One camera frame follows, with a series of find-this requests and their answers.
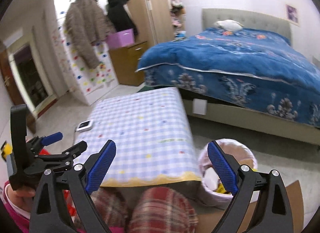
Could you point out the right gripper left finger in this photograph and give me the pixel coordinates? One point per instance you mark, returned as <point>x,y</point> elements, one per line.
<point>49,212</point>

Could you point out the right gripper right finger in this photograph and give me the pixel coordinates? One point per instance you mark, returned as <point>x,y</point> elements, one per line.
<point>272,212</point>

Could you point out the white tissue pack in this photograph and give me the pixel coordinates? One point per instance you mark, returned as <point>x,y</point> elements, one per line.
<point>211,179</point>

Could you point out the pink lined trash bin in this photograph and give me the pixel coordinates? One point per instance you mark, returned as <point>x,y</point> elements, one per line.
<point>209,157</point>

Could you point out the person's left hand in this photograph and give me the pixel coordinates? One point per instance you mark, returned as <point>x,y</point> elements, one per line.
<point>22,197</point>

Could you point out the cardboard sheet on floor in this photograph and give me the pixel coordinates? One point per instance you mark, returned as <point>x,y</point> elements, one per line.
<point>208,221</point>

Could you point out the white digital timer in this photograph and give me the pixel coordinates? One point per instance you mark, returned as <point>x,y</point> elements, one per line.
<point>85,126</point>

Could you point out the brown wooden door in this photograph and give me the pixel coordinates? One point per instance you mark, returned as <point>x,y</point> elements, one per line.
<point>10,94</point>

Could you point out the polka dot white cabinet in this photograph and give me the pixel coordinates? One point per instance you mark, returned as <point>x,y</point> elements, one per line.
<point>85,84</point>

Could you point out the plaid pajama legs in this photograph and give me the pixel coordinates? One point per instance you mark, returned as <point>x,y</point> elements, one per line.
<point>159,209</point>

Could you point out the checkered tablecloth table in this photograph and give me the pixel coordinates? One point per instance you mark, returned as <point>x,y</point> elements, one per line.
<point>152,135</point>

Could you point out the brown drawer cabinet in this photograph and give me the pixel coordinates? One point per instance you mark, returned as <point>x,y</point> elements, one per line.
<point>125,62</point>

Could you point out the blue floral bed blanket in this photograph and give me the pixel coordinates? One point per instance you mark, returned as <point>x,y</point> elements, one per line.
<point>254,69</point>

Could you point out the purple storage box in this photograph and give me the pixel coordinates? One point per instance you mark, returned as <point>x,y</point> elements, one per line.
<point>120,39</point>

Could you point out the brown quilted jacket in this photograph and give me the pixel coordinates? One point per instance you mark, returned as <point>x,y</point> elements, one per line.
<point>87,25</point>

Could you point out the black coat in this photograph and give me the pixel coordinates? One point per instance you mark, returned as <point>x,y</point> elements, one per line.
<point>119,17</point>

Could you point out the white pillow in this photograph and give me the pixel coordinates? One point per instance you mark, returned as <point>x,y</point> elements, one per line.
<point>229,25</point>

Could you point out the wooden wardrobe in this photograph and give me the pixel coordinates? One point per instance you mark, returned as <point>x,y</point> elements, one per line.
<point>157,20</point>

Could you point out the small purple wall picture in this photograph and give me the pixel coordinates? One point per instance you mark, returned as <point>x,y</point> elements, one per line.
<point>292,15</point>

